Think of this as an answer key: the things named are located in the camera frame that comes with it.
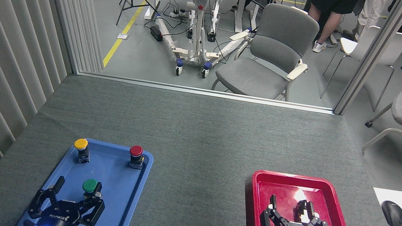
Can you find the green push button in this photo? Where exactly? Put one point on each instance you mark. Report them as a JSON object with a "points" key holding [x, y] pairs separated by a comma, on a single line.
{"points": [[89, 185]]}

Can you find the yellow push button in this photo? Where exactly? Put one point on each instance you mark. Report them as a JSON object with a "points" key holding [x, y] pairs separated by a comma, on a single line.
{"points": [[81, 144]]}

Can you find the red push button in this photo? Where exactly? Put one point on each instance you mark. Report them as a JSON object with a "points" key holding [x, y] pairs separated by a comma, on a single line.
{"points": [[136, 150]]}

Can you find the red plastic tray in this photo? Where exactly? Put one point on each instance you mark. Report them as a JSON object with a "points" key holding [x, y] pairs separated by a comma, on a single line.
{"points": [[274, 182]]}

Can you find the blue plastic tray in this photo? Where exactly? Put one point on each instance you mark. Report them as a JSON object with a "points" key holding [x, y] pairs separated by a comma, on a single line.
{"points": [[117, 192]]}

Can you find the black computer mouse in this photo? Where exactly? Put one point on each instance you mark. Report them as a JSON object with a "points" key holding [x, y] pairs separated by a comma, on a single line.
{"points": [[393, 215]]}

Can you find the grey armchair with pale arms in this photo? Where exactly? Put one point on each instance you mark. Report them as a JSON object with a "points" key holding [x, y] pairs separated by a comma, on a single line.
{"points": [[274, 52]]}

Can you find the floor socket plate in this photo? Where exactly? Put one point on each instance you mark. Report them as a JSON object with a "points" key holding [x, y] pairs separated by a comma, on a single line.
{"points": [[122, 36]]}

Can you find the black power adapter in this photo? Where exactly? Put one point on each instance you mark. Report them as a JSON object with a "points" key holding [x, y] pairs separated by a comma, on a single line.
{"points": [[156, 33]]}

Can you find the white plastic chair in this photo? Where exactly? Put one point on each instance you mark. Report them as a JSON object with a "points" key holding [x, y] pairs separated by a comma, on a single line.
{"points": [[396, 46]]}

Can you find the white power strip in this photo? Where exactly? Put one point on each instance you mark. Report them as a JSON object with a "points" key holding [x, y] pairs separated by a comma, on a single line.
{"points": [[175, 14]]}

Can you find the white wheeled stand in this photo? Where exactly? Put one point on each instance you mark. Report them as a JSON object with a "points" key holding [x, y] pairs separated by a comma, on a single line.
{"points": [[197, 28]]}

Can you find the person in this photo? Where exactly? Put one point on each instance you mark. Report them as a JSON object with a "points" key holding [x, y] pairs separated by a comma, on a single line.
{"points": [[335, 3], [371, 11]]}

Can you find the black and white switch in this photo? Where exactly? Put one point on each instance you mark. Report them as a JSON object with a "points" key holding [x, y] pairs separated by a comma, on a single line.
{"points": [[303, 208]]}

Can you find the silver post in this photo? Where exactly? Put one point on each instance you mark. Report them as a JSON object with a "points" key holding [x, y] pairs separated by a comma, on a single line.
{"points": [[373, 55]]}

